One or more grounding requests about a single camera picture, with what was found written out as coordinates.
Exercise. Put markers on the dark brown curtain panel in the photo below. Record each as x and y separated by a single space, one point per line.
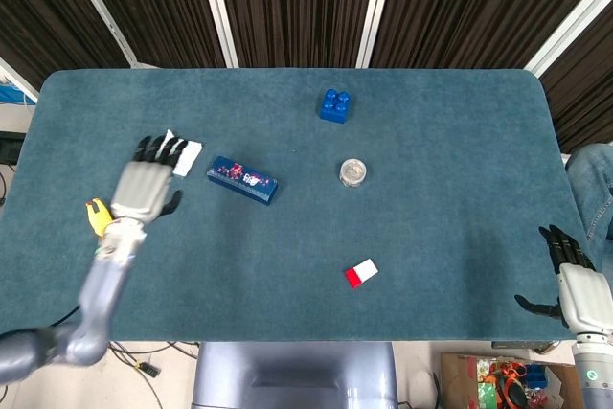
158 2
586 88
469 2
33 6
297 2

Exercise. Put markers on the blue glasses case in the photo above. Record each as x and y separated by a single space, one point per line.
242 180

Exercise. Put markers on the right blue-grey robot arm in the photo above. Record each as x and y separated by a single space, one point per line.
596 375

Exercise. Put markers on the left black-fingered robot hand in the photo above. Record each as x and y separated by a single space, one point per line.
141 188

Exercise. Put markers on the white partition post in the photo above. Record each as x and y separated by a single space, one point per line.
376 6
218 6
570 26
16 78
98 6

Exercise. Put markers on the yellow rubber chicken toy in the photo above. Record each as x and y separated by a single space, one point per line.
98 220

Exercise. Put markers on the blue plastic tray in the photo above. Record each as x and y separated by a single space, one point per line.
12 93

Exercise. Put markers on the red and white block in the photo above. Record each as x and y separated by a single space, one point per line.
361 273

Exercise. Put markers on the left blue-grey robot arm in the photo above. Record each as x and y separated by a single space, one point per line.
100 284

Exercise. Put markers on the small black floor device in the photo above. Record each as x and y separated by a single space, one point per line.
151 370

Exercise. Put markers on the green packet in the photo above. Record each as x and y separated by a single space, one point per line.
489 393

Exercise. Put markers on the teal table cloth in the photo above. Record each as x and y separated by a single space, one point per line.
431 188

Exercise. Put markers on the blue building block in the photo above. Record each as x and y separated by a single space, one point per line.
335 107

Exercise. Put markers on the blue-grey robot torso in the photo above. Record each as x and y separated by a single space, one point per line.
294 375

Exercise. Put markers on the right black-fingered robot hand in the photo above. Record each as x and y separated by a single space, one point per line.
586 299

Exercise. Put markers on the white tissue packet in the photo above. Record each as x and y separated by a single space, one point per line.
189 160

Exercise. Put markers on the cardboard box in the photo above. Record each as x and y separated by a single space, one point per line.
460 380

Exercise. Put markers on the small blue plastic bin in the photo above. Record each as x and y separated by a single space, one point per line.
536 375

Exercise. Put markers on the clear round jar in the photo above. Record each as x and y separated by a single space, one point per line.
354 172

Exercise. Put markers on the person's leg in jeans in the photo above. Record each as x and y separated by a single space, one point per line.
594 179

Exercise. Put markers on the grey metal table bracket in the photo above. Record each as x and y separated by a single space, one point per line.
517 345

